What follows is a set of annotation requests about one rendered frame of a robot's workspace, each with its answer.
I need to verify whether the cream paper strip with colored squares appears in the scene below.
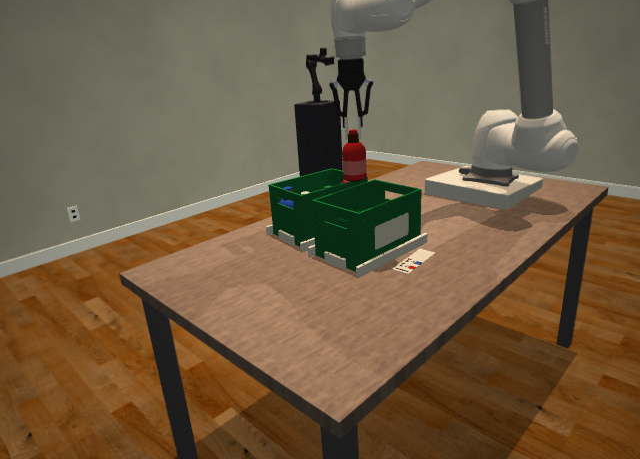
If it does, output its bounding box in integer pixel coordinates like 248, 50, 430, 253
392, 249, 435, 274

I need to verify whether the green crate with dividers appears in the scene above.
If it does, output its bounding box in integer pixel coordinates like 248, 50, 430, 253
269, 168, 361, 247
312, 179, 421, 272

